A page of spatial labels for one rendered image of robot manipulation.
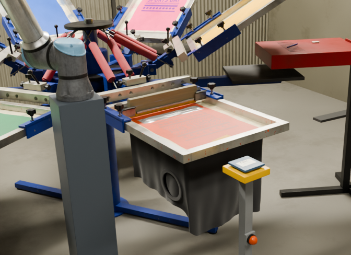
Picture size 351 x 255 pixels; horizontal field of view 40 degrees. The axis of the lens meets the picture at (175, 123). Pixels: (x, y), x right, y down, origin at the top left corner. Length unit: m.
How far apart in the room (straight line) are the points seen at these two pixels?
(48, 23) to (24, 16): 2.06
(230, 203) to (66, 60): 0.99
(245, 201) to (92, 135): 0.66
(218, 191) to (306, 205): 1.47
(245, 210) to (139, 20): 2.33
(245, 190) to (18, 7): 1.08
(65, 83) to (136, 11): 2.17
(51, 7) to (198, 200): 2.46
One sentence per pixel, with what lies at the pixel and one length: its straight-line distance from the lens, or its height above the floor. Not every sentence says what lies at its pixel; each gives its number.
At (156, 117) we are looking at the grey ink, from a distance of 2.41.
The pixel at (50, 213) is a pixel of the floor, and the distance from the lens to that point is 3.64.
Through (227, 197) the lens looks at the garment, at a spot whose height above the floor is 0.66.
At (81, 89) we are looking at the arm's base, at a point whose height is 1.24.
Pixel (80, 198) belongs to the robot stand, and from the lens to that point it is 2.07.
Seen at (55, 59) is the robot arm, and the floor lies 1.36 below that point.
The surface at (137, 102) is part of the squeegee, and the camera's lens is 2.41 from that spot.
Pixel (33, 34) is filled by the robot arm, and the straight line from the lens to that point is 1.96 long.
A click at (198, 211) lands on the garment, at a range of 2.19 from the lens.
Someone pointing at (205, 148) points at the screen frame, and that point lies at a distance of 1.96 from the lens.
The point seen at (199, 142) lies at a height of 0.95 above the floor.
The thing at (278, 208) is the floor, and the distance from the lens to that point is 3.54.
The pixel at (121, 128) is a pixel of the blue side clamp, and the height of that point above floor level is 0.96.
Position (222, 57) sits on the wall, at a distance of 6.55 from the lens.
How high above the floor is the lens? 1.75
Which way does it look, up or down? 20 degrees down
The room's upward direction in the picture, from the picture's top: 2 degrees counter-clockwise
